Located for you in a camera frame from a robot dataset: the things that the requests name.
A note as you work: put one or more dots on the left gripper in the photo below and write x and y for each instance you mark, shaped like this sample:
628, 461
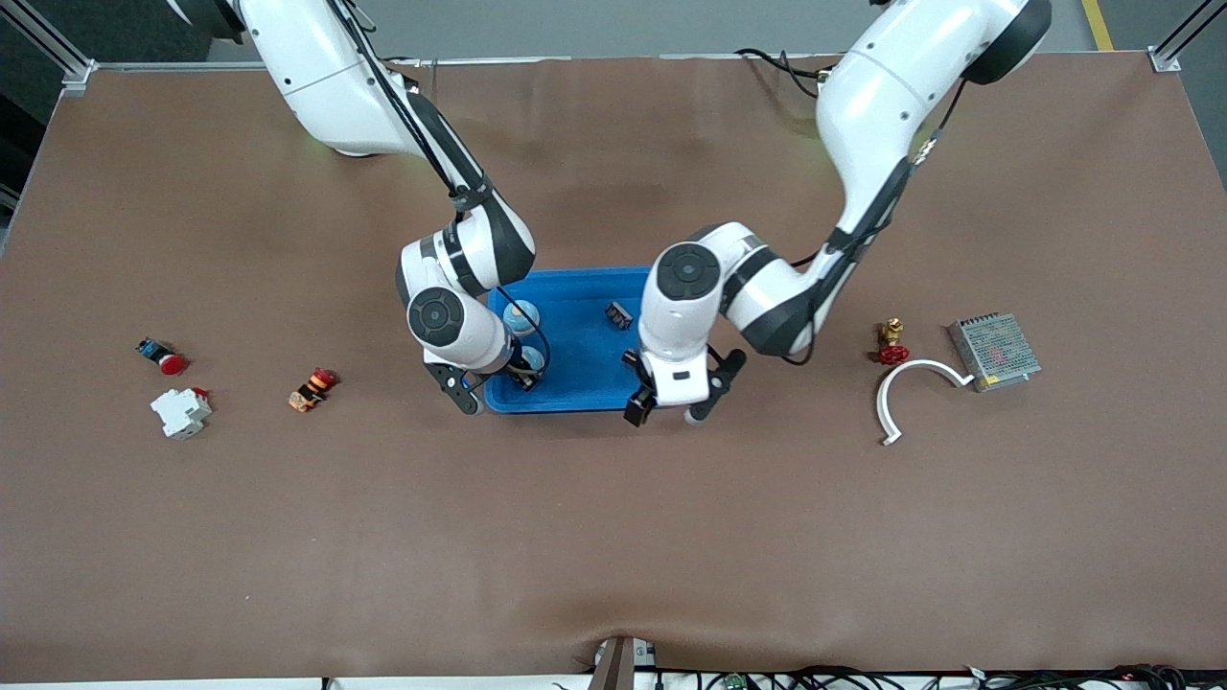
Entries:
637, 403

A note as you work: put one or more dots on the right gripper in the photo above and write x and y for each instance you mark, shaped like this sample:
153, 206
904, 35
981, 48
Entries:
519, 372

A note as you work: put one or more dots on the blue desk bell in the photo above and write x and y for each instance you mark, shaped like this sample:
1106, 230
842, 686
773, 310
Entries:
524, 318
533, 358

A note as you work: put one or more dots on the short dark electrolytic capacitor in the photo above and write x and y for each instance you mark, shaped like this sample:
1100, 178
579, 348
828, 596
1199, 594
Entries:
618, 313

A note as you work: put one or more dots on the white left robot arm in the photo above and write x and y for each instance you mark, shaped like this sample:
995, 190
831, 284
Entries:
882, 105

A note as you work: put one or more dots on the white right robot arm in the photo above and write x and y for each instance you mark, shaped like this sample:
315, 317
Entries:
460, 331

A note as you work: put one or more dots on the blue plastic tray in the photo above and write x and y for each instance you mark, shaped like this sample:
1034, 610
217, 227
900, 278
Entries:
585, 326

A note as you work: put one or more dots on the brown table mat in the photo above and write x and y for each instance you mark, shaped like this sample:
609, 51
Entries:
613, 527

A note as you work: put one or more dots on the orange emergency stop button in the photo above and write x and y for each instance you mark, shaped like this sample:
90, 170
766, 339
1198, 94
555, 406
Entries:
312, 390

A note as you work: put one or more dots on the brass valve red handwheel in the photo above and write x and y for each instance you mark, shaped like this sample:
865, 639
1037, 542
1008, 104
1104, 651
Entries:
893, 354

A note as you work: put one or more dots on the white curved plastic clip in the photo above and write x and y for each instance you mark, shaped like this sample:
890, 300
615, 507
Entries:
920, 363

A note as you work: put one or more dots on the white circuit breaker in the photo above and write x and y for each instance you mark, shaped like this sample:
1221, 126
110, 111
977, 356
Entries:
180, 413

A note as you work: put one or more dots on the metal mesh power supply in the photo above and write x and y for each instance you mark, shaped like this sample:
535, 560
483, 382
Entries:
995, 350

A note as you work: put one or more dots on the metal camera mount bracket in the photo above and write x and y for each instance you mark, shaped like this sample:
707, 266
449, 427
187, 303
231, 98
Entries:
621, 663

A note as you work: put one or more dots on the red push button switch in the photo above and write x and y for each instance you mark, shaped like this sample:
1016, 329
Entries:
171, 363

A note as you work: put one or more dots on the aluminium frame profile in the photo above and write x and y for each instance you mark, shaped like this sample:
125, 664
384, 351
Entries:
1184, 43
53, 48

